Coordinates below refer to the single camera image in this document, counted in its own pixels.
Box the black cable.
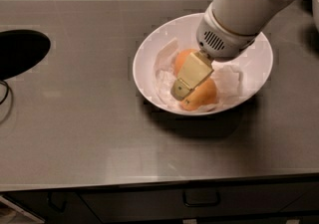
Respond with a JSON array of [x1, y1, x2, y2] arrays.
[[0, 80, 11, 106]]

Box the white crumpled paper napkin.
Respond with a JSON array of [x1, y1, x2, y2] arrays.
[[154, 39, 241, 113]]

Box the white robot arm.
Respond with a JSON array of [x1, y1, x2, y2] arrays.
[[170, 0, 294, 101]]

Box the white ceramic bowl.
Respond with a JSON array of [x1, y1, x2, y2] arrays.
[[133, 13, 273, 115]]

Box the orange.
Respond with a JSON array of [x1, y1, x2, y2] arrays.
[[173, 49, 195, 75], [180, 79, 217, 111]]

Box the dark drawer front with handle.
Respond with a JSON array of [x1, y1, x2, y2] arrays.
[[81, 182, 316, 223]]

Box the black round object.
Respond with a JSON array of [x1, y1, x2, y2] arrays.
[[0, 30, 51, 80]]

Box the dark cabinet door with handle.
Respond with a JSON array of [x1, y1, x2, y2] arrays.
[[4, 191, 101, 224]]

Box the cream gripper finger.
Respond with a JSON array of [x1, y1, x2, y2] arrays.
[[170, 51, 213, 101]]

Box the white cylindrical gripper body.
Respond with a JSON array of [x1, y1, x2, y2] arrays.
[[196, 5, 257, 62]]

